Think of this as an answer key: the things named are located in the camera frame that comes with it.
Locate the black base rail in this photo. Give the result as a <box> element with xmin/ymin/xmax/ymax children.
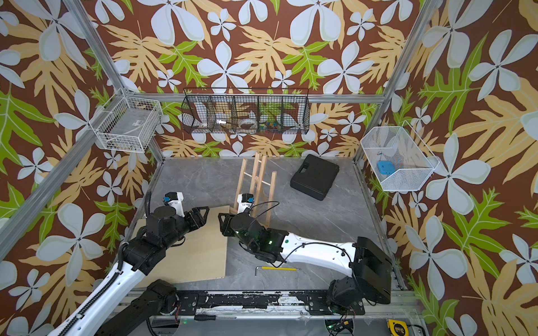
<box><xmin>176</xmin><ymin>290</ymin><xmax>365</xmax><ymax>317</ymax></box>

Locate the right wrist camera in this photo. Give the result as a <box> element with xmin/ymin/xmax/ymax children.
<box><xmin>237</xmin><ymin>193</ymin><xmax>255</xmax><ymax>214</ymax></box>

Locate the yellow tape measure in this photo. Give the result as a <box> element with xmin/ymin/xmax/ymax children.
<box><xmin>388</xmin><ymin>319</ymin><xmax>409</xmax><ymax>336</ymax></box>

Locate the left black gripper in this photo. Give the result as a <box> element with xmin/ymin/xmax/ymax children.
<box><xmin>163</xmin><ymin>204</ymin><xmax>210</xmax><ymax>251</ymax></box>

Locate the yellow handled hex key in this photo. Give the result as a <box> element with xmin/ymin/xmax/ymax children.
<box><xmin>254</xmin><ymin>266</ymin><xmax>301</xmax><ymax>277</ymax></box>

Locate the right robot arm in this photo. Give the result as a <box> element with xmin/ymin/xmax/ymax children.
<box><xmin>218</xmin><ymin>210</ymin><xmax>392</xmax><ymax>314</ymax></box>

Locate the wooden easel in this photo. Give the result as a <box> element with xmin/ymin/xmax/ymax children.
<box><xmin>231</xmin><ymin>153</ymin><xmax>277</xmax><ymax>214</ymax></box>

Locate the black wire basket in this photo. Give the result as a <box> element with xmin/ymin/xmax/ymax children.
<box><xmin>180</xmin><ymin>87</ymin><xmax>311</xmax><ymax>134</ymax></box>

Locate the white wire basket left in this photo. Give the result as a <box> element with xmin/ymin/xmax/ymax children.
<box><xmin>92</xmin><ymin>89</ymin><xmax>163</xmax><ymax>153</ymax></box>

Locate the black screwdriver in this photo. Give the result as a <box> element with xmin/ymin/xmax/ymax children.
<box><xmin>194</xmin><ymin>314</ymin><xmax>237</xmax><ymax>321</ymax></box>

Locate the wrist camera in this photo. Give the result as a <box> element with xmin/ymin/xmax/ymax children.
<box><xmin>237</xmin><ymin>193</ymin><xmax>255</xmax><ymax>214</ymax></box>
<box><xmin>163</xmin><ymin>192</ymin><xmax>184</xmax><ymax>217</ymax></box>

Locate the black plastic case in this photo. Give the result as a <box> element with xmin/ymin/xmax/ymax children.
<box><xmin>290</xmin><ymin>154</ymin><xmax>340</xmax><ymax>201</ymax></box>

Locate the blue object in basket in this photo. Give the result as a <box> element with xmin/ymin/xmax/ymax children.
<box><xmin>376</xmin><ymin>160</ymin><xmax>396</xmax><ymax>176</ymax></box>

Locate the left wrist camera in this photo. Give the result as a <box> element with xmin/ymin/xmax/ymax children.
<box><xmin>163</xmin><ymin>192</ymin><xmax>184</xmax><ymax>217</ymax></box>

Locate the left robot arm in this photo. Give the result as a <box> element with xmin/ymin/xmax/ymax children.
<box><xmin>51</xmin><ymin>192</ymin><xmax>210</xmax><ymax>335</ymax></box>

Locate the plywood canvas board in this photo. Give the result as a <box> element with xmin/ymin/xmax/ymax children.
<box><xmin>136</xmin><ymin>205</ymin><xmax>230</xmax><ymax>288</ymax></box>

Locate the white mesh basket right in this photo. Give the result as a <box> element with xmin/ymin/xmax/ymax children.
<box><xmin>360</xmin><ymin>123</ymin><xmax>440</xmax><ymax>193</ymax></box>

